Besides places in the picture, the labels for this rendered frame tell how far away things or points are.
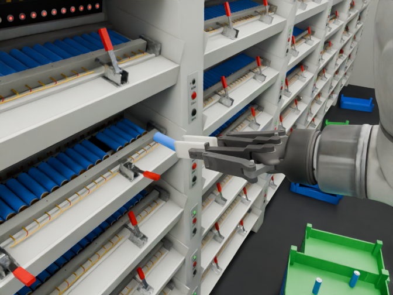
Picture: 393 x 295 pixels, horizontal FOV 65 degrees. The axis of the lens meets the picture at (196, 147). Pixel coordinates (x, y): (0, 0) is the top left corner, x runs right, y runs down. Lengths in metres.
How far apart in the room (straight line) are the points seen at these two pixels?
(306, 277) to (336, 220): 0.91
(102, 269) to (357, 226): 1.60
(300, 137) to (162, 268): 0.68
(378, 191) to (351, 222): 1.68
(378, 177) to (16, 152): 0.44
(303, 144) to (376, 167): 0.08
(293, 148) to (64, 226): 0.39
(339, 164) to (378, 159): 0.04
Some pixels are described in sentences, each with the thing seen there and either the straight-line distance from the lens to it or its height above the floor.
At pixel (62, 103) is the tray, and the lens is 0.50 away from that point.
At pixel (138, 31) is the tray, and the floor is 1.19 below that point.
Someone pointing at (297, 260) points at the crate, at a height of 0.41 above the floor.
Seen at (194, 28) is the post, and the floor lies 1.20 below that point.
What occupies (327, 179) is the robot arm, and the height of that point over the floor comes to 1.10.
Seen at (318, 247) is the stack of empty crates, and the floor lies 0.24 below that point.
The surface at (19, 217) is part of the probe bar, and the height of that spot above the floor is 0.97.
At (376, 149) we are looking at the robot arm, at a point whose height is 1.15.
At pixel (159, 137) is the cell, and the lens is 0.56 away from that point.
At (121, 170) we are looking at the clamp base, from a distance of 0.66.
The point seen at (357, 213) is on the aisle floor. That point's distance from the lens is 2.15.
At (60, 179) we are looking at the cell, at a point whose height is 0.98.
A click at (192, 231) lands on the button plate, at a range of 0.98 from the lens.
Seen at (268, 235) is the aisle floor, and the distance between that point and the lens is 1.84.
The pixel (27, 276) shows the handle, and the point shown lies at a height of 0.96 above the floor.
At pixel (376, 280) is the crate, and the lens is 1.24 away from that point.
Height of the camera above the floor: 1.32
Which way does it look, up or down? 31 degrees down
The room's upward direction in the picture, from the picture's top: straight up
